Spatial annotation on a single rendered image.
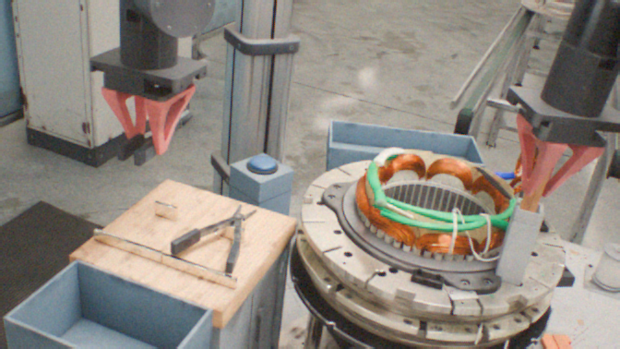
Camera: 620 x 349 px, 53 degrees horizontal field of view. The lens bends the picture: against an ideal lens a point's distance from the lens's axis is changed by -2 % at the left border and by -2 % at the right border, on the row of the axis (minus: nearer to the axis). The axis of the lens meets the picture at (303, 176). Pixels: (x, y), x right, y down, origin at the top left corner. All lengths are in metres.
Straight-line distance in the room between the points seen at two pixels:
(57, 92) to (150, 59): 2.47
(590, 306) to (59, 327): 0.94
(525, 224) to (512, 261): 0.05
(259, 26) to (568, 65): 0.61
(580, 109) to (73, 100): 2.63
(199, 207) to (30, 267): 1.73
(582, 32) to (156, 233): 0.50
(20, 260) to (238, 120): 1.54
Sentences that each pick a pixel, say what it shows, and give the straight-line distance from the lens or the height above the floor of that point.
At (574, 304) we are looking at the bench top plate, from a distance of 1.30.
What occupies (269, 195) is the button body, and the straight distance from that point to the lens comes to 0.96.
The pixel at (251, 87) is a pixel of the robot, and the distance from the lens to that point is 1.11.
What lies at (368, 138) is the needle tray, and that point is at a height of 1.04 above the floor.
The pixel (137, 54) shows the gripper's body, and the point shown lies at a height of 1.29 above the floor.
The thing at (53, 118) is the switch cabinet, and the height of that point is 0.19.
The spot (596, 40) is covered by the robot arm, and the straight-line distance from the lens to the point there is 0.60.
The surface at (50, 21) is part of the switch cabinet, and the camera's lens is 2.99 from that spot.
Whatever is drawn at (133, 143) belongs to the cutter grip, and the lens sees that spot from 0.68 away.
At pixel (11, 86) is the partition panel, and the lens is 3.34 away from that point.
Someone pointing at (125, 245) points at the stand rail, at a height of 1.07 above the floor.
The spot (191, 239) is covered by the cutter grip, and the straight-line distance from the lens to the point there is 0.71.
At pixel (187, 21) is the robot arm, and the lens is 0.56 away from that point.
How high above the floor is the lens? 1.50
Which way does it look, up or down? 29 degrees down
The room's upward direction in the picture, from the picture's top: 7 degrees clockwise
